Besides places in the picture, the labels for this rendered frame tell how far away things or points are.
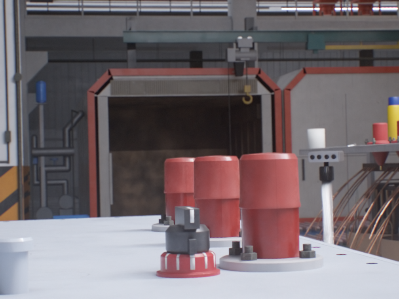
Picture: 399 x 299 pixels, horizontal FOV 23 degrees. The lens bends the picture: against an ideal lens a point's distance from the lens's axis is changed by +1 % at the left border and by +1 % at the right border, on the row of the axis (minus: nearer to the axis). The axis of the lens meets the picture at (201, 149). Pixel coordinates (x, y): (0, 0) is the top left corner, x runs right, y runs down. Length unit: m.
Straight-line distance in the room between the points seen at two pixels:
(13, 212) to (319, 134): 7.39
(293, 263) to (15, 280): 0.32
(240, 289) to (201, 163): 0.52
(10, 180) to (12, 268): 10.70
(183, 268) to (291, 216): 0.15
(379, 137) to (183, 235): 3.04
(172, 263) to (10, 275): 0.19
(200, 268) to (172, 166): 0.72
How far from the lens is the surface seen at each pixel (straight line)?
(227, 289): 0.95
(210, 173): 1.44
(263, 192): 1.11
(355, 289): 0.95
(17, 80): 11.65
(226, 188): 1.44
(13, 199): 11.67
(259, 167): 1.11
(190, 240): 1.05
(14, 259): 0.98
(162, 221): 1.82
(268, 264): 1.09
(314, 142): 4.68
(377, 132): 4.07
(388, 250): 4.07
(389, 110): 4.83
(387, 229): 4.39
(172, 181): 1.77
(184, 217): 1.05
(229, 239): 1.42
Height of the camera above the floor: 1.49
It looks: 1 degrees up
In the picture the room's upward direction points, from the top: 1 degrees counter-clockwise
